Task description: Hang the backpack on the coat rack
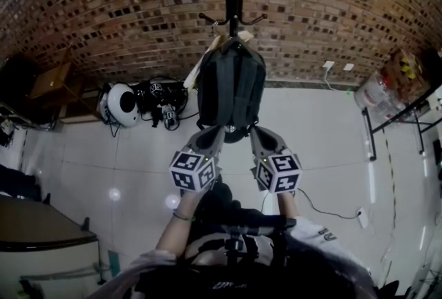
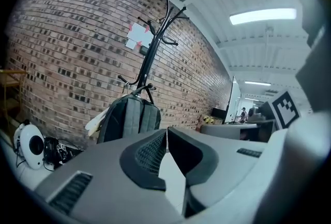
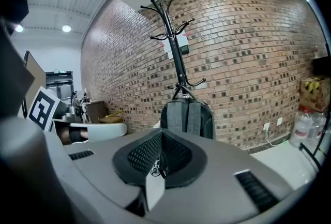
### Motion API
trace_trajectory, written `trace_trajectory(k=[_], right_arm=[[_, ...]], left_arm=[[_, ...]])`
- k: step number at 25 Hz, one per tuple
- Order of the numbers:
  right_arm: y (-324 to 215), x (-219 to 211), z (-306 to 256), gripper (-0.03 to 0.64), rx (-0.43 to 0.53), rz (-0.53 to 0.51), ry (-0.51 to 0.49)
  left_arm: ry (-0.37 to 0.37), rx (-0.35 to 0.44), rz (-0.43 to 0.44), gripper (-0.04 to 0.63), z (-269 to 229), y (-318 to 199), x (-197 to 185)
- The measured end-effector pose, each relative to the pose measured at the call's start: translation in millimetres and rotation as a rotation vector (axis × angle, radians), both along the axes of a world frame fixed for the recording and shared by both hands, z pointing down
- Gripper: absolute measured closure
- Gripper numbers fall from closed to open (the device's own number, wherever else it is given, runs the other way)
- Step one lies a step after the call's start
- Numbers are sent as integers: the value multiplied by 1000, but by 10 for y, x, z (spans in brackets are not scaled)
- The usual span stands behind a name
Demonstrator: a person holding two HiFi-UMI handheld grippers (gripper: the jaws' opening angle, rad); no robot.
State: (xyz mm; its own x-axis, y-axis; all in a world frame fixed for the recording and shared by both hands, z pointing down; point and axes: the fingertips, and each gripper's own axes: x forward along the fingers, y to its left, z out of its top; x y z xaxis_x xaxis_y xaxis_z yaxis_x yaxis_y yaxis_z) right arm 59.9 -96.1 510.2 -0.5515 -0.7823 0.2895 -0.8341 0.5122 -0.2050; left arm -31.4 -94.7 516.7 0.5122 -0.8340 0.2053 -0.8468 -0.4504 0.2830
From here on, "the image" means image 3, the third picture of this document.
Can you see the black metal table frame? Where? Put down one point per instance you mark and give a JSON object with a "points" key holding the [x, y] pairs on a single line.
{"points": [[316, 150]]}

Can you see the clear plastic water bottles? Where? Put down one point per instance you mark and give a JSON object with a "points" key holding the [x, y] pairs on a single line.
{"points": [[306, 124]]}

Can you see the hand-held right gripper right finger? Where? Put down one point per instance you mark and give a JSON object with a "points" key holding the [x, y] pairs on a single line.
{"points": [[219, 192]]}

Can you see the white paper tag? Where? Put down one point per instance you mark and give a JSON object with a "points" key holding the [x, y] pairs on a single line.
{"points": [[155, 192]]}

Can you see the brown partition board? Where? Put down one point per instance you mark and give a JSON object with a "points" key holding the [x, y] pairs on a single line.
{"points": [[33, 80]]}

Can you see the dark double door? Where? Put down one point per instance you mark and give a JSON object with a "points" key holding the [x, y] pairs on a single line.
{"points": [[59, 86]]}

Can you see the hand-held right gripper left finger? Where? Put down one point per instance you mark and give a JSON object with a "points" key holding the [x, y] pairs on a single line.
{"points": [[103, 171]]}

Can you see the person's left hand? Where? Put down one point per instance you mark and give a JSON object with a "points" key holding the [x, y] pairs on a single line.
{"points": [[64, 136]]}

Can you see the low wooden stool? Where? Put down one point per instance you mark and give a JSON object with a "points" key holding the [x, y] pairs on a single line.
{"points": [[112, 117]]}

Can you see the white wall panel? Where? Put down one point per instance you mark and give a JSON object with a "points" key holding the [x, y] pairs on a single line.
{"points": [[178, 42]]}

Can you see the black metal coat rack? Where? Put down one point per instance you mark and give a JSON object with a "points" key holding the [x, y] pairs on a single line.
{"points": [[175, 49]]}

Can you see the dark green wall box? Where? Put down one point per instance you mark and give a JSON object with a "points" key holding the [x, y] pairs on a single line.
{"points": [[184, 49]]}

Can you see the cardboard box with yellow print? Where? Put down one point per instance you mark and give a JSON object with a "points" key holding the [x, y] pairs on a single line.
{"points": [[315, 93]]}

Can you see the black and gray backpack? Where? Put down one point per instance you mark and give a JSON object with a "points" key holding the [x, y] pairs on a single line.
{"points": [[187, 117]]}

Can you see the white wall outlet with plug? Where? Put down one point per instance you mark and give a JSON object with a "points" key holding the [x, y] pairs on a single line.
{"points": [[266, 126]]}

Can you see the small round ceiling light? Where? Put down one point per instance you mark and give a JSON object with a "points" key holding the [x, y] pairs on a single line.
{"points": [[66, 28], [19, 28]]}

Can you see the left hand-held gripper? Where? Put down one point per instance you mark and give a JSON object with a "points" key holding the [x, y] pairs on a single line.
{"points": [[42, 109]]}

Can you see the metal clutter near door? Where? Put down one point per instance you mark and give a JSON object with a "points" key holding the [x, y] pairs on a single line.
{"points": [[78, 106]]}

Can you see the black box on table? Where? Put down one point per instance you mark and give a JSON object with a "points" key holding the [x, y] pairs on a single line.
{"points": [[322, 65]]}

